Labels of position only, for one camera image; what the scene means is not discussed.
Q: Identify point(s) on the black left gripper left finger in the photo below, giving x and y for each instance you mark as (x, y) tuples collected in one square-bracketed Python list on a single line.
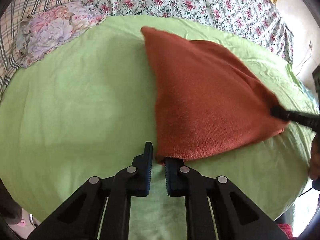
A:
[(100, 208)]

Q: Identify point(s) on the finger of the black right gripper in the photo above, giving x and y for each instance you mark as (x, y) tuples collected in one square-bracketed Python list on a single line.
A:
[(305, 119)]

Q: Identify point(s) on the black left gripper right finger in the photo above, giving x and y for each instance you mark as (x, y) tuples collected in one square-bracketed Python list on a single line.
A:
[(215, 207)]

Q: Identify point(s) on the orange knitted sweater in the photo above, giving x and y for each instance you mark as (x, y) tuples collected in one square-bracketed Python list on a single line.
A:
[(208, 102)]

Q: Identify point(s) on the person's right hand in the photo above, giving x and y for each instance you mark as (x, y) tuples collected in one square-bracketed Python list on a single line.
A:
[(314, 171)]

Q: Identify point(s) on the light green bed sheet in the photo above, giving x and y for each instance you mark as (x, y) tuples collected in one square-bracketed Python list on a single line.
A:
[(87, 109)]

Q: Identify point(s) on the white red floral quilt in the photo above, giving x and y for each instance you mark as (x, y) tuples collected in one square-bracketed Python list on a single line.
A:
[(258, 21)]

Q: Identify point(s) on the pink purple floral pillow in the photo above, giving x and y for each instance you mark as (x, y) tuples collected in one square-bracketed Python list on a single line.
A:
[(40, 34)]

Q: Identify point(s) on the beige plaid blanket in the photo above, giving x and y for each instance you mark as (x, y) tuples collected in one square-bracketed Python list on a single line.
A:
[(16, 13)]

